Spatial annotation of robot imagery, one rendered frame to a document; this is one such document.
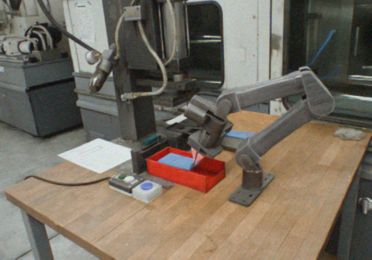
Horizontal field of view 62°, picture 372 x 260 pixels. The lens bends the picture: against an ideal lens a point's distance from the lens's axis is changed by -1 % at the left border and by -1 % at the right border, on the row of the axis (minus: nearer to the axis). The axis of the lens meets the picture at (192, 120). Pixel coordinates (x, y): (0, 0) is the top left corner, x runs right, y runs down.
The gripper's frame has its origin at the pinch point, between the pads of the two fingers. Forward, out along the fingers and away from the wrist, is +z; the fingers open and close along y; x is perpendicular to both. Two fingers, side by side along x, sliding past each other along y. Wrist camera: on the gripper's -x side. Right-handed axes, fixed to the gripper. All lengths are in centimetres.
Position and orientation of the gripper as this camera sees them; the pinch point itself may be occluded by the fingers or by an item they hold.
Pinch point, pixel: (196, 161)
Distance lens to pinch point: 104.8
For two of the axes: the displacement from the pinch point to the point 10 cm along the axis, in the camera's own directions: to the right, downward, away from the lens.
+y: -7.4, -5.9, 3.3
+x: -5.7, 3.0, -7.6
